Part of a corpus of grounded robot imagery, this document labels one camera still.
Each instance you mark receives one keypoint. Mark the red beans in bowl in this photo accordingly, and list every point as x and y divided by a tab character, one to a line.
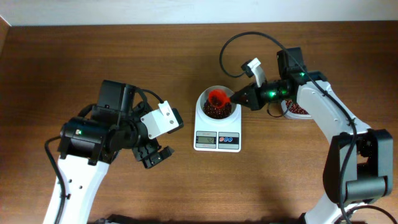
217	113

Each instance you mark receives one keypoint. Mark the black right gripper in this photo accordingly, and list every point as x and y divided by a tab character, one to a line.
254	101

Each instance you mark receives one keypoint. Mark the clear plastic bean container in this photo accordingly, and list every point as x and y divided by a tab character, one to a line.
290	115

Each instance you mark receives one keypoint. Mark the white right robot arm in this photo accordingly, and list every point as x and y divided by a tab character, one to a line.
359	165

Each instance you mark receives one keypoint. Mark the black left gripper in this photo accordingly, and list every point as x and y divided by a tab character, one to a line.
150	148

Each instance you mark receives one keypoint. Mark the red plastic measuring scoop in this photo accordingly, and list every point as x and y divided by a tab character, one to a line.
218	98

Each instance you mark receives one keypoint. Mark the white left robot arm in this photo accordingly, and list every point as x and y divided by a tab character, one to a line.
121	119

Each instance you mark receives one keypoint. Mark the white round bowl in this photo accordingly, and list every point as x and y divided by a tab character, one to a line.
204	96

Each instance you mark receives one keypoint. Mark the white digital kitchen scale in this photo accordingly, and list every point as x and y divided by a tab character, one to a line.
217	136

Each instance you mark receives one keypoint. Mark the red beans in container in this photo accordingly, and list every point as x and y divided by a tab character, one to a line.
295	108

